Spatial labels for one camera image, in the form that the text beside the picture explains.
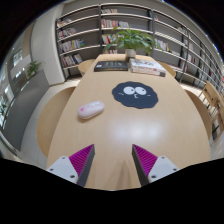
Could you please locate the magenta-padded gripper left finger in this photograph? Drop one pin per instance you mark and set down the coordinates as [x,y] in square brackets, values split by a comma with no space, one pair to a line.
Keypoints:
[63,166]

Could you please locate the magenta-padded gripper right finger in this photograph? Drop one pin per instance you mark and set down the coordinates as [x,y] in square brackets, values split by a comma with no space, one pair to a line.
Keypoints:
[161,166]

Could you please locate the pink white computer mouse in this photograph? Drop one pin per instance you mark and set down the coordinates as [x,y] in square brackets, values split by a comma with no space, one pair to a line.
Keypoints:
[90,110]

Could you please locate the black cartoon-face mouse pad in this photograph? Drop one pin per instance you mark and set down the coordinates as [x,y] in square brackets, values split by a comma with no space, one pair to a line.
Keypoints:
[135,98]

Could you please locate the round-backed wooden chair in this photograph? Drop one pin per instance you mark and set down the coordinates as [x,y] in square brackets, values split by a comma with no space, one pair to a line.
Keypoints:
[51,120]
[168,69]
[85,66]
[201,113]

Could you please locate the group of slatted wooden chairs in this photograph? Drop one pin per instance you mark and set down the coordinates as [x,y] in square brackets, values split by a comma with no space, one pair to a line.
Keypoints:
[213,98]

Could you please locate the white book with orange spine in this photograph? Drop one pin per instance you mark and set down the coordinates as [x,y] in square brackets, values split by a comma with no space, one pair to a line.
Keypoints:
[146,72]

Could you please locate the small green background plant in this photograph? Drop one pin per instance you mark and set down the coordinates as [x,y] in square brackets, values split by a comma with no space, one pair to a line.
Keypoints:
[33,68]

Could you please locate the white illustrated book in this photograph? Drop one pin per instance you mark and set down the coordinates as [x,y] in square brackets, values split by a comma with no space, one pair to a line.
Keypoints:
[146,65]

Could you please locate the black hardcover book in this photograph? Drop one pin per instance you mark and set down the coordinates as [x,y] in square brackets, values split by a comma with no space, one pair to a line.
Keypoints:
[111,66]

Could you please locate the green potted plant white pot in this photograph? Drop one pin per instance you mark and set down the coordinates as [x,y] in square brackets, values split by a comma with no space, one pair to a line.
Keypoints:
[131,40]

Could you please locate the grey bookshelf unit with books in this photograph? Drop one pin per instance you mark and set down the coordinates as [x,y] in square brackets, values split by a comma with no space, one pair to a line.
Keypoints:
[83,33]

